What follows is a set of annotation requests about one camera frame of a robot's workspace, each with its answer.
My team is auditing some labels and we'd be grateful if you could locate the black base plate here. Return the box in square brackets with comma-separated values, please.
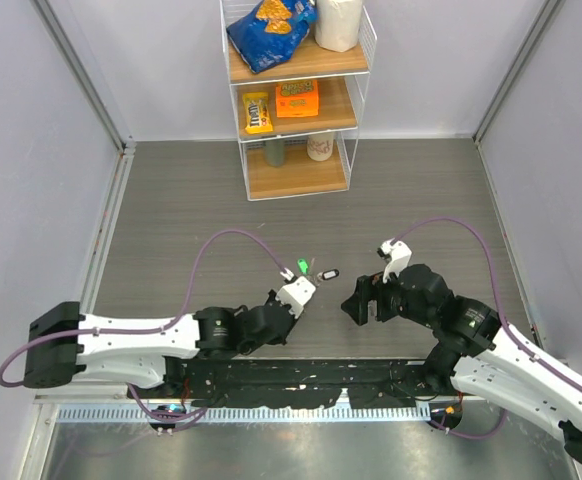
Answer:
[135, 357, 462, 410]

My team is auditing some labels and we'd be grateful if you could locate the blue chips bag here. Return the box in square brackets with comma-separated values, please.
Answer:
[226, 1, 318, 74]

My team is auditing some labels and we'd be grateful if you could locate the white paper towel roll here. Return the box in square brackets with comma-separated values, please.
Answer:
[315, 0, 363, 53]

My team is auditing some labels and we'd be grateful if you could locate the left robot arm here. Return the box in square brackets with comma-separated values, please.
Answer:
[24, 291, 298, 398]

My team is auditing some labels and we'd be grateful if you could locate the green key tag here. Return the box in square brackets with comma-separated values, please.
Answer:
[297, 258, 309, 275]

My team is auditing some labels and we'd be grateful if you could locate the white printed cup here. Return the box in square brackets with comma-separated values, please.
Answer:
[307, 132, 335, 162]

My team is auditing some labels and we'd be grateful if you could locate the orange snack box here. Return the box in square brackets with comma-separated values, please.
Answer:
[275, 79, 320, 118]

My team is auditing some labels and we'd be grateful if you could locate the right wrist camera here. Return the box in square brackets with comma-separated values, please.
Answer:
[378, 240, 412, 283]

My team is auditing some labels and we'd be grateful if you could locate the yellow candy bag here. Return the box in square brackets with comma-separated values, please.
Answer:
[242, 92, 273, 135]

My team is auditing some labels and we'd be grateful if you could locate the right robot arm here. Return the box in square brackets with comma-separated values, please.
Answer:
[341, 264, 582, 465]

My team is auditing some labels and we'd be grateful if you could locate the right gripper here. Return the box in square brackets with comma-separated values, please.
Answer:
[341, 260, 436, 328]

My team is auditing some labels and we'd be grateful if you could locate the black key tag on organizer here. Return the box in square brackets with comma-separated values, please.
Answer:
[320, 269, 340, 281]

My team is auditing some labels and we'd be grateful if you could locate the white wire shelf unit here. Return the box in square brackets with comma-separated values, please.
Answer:
[222, 11, 377, 201]

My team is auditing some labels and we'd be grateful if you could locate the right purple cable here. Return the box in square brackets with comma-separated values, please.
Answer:
[390, 216, 582, 441]

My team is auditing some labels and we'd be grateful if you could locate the white slotted cable duct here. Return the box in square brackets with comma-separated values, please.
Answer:
[56, 402, 430, 424]

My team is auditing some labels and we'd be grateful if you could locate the grey green can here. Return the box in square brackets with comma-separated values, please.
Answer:
[264, 139, 285, 168]

